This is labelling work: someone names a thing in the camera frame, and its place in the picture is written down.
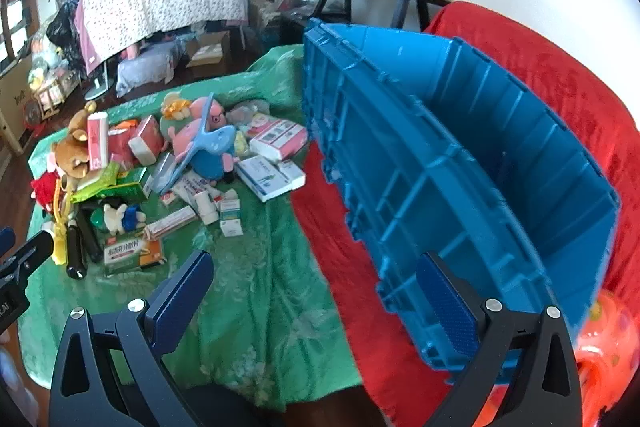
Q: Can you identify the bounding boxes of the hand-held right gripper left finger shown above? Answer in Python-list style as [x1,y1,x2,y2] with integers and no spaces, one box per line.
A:
[48,249,216,427]

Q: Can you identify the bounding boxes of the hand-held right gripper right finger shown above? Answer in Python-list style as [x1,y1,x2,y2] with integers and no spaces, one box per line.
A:
[416,251,583,427]

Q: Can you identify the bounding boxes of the black roll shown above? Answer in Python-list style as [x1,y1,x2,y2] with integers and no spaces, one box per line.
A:
[65,219,87,280]
[77,207,103,264]

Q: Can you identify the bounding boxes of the blue plastic crate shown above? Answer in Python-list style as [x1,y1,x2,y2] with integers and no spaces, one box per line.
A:
[301,18,621,385]

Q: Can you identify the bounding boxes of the person's left forearm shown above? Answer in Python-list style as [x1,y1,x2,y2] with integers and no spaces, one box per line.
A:
[0,332,31,413]

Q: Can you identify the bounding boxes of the yellow plastic toy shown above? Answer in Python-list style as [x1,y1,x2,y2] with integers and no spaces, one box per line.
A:
[51,177,71,265]

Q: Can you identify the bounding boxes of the red plush toy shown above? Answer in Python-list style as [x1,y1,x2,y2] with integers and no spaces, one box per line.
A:
[30,172,63,215]

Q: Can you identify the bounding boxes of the white orange medicine box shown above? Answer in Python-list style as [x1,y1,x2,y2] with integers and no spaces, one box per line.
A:
[103,237,166,277]

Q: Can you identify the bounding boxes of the green blanket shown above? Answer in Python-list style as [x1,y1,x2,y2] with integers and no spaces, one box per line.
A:
[17,44,363,410]

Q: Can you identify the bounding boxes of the pink long box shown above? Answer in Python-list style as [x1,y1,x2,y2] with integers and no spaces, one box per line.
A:
[144,205,197,242]

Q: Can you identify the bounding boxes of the yellow green snack packet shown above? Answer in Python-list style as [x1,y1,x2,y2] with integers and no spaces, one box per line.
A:
[72,162,123,200]

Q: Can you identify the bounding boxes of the brown bear plush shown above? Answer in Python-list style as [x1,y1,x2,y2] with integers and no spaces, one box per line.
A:
[51,139,93,180]

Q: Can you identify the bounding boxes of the white tube box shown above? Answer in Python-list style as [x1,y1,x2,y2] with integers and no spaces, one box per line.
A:
[172,172,223,208]

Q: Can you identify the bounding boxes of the tall pink tissue pack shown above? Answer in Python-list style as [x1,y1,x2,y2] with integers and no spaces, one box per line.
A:
[86,113,111,172]

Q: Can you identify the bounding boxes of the light blue packet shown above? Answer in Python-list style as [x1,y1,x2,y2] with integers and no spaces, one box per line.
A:
[150,153,178,194]

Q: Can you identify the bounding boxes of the red white tissue pack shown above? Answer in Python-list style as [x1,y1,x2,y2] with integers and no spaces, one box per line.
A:
[107,127,138,170]

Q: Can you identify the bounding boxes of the tall brown cardboard box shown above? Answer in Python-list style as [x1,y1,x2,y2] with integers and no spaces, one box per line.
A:
[0,57,38,142]

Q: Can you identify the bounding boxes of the blue pig plush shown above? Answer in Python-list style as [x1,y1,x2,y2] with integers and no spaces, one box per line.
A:
[190,127,241,188]

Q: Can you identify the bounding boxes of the wooden rack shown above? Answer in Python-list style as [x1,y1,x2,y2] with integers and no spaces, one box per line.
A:
[30,77,83,120]

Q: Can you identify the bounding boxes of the white blue medicine box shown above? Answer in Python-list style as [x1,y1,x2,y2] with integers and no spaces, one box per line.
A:
[235,155,292,202]

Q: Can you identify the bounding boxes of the orange inflatable ball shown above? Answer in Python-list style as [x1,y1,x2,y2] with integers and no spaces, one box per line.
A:
[470,289,633,427]

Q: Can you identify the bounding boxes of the white fan stand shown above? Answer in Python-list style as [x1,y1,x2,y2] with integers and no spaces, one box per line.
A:
[84,59,112,102]

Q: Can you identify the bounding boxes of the pink white wide pack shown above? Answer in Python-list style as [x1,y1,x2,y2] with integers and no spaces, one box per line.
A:
[248,118,308,162]

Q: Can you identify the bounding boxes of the pink pig plush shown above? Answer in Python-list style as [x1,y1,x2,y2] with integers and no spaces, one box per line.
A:
[167,96,228,160]

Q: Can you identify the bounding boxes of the yellow flower plush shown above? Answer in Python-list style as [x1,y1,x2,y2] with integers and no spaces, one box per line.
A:
[160,92,193,120]

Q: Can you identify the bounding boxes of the grey cushion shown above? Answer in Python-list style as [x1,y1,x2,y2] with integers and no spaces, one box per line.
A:
[116,42,186,98]

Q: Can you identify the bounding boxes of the black garbage bag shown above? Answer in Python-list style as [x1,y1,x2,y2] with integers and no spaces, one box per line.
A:
[45,0,91,68]

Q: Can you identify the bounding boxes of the red blanket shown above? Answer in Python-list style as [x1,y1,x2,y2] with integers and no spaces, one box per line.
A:
[290,1,640,427]

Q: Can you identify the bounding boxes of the open flat cardboard box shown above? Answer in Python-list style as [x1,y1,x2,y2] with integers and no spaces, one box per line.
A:
[185,30,231,68]

